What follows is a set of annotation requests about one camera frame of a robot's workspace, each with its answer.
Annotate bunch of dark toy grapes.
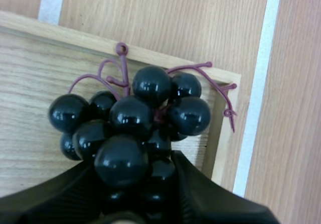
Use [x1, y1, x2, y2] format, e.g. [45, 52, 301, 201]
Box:
[48, 42, 238, 216]

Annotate shallow wooden tray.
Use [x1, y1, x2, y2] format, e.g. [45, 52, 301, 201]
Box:
[0, 10, 242, 187]

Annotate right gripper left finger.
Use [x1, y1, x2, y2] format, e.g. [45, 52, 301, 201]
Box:
[0, 160, 111, 224]

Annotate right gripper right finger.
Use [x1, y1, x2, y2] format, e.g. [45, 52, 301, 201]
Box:
[170, 150, 279, 224]

